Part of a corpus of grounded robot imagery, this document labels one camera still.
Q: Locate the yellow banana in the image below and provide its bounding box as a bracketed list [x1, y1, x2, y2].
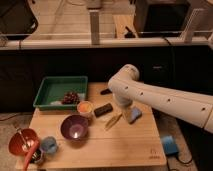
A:
[105, 114, 122, 130]

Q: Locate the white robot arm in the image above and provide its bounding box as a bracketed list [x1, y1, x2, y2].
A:
[108, 64, 213, 134]

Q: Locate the purple bowl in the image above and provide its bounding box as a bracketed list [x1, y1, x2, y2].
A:
[60, 115, 89, 140]

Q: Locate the red bowl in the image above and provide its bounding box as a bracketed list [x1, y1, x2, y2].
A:
[8, 128, 38, 156]

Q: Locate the blue sponge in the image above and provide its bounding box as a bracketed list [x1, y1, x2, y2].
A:
[131, 107, 142, 123]

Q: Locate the dark brown block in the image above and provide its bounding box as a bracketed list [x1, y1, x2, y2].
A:
[94, 103, 113, 117]

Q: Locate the orange cup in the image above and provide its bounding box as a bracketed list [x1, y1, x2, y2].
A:
[77, 101, 93, 118]

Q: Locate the blue object on floor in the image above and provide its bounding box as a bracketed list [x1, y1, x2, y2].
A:
[161, 136, 179, 155]

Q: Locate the bunch of dark grapes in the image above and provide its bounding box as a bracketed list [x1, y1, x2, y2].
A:
[62, 92, 80, 104]

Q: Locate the green plastic tray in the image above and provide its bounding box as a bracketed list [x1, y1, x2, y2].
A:
[33, 76, 88, 110]

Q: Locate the light blue cup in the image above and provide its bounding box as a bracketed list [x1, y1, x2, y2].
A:
[40, 136, 58, 154]

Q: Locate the small metal cup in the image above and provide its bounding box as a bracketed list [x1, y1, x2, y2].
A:
[30, 149, 44, 164]

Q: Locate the black handled brush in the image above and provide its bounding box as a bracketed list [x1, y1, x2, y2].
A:
[100, 88, 112, 95]

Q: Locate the red handled utensil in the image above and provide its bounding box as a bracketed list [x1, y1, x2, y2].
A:
[23, 140, 40, 171]

